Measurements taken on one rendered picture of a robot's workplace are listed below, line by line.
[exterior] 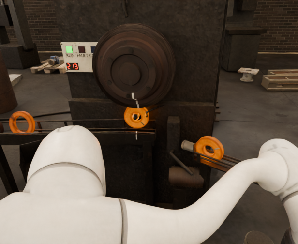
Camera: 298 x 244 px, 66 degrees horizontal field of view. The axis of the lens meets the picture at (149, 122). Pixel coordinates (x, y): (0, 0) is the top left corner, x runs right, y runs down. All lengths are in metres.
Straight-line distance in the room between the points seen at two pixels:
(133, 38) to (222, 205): 0.96
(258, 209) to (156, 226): 1.73
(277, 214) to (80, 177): 1.85
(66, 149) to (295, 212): 0.52
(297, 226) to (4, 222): 0.58
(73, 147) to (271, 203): 1.90
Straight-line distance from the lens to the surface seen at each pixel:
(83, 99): 1.61
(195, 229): 0.43
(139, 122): 1.45
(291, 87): 4.78
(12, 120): 1.90
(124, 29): 1.28
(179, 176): 1.44
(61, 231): 0.35
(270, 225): 2.01
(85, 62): 1.53
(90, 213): 0.36
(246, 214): 2.02
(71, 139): 0.47
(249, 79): 4.97
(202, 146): 1.33
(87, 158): 0.44
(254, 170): 0.60
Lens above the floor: 1.45
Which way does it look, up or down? 28 degrees down
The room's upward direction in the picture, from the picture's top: 2 degrees counter-clockwise
